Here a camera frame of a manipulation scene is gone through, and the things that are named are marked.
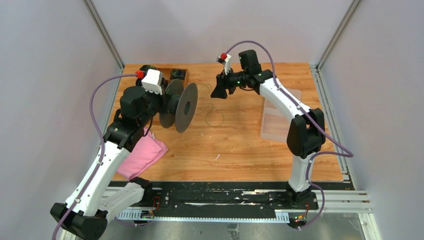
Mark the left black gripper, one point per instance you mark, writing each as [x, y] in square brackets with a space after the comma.
[164, 99]

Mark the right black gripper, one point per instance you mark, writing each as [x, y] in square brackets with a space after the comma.
[223, 84]

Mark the black cable spool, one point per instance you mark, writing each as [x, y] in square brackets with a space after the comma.
[180, 105]

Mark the clear plastic box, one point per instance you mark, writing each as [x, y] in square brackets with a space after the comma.
[276, 122]

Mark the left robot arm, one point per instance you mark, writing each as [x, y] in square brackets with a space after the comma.
[113, 182]

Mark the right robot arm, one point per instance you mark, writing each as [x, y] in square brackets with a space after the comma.
[305, 135]

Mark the wooden compartment tray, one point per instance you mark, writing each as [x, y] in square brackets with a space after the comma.
[172, 73]

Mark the pink cloth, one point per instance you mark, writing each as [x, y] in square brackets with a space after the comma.
[146, 152]

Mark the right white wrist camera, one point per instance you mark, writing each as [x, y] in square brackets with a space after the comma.
[226, 60]

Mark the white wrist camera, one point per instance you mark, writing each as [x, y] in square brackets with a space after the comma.
[152, 81]
[226, 60]

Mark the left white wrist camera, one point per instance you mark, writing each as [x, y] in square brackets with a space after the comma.
[152, 81]

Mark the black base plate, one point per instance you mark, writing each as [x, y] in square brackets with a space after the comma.
[238, 199]

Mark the slotted aluminium cable duct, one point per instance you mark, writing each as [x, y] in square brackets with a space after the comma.
[133, 214]

